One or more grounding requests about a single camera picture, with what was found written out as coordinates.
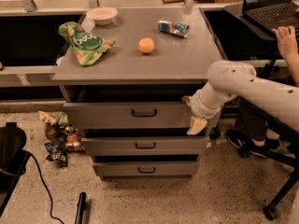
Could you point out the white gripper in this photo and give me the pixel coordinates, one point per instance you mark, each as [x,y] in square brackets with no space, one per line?
[198,108]

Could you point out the grey top drawer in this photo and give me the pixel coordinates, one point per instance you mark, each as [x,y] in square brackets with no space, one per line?
[129,115]

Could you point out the grey drawer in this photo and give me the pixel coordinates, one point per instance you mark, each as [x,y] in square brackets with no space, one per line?
[137,146]
[129,115]
[164,168]

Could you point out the person's forearm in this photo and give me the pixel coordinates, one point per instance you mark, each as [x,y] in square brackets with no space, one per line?
[293,65]

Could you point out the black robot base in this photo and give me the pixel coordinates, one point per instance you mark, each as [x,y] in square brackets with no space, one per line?
[12,160]

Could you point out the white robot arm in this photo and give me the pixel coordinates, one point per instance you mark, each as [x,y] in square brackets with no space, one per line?
[226,80]

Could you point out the grey middle drawer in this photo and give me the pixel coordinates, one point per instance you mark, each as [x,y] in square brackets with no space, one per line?
[137,146]

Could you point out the grey drawer cabinet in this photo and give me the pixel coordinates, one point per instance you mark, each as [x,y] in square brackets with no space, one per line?
[177,67]

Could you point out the grey bottom drawer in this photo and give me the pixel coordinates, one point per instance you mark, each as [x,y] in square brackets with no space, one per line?
[164,168]

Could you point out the person's hand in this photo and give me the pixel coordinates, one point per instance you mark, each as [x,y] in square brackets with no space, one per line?
[287,43]

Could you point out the person's leg and shoe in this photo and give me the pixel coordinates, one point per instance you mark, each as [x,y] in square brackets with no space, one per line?
[254,129]

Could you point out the orange fruit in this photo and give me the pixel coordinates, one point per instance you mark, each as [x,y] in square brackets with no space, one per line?
[146,45]

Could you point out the crushed blue can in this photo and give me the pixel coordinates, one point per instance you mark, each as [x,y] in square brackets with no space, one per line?
[173,28]

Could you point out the black office chair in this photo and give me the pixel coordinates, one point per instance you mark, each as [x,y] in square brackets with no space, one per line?
[287,132]

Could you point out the wooden stick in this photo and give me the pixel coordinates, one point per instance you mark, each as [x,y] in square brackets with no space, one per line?
[177,1]

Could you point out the green chip bag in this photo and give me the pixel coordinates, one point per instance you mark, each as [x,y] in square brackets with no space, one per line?
[88,48]

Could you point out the black laptop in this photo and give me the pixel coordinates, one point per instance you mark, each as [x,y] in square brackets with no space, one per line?
[271,14]

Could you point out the white bowl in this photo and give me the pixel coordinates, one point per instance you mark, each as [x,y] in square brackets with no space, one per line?
[102,15]

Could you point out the snack bags pile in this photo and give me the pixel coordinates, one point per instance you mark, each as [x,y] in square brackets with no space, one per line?
[62,137]

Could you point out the black cylinder on floor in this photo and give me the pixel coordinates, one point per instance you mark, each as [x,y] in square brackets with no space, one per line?
[80,208]

